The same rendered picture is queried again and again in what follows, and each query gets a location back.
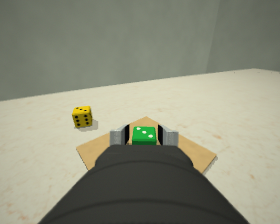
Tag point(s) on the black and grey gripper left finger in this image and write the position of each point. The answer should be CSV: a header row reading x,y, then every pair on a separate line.
x,y
120,135

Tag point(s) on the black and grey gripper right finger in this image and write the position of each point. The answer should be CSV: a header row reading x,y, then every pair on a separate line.
x,y
167,136

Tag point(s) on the tan square mat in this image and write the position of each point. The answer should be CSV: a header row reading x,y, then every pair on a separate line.
x,y
200,156

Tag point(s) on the yellow die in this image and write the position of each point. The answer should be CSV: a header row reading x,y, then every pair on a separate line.
x,y
82,116

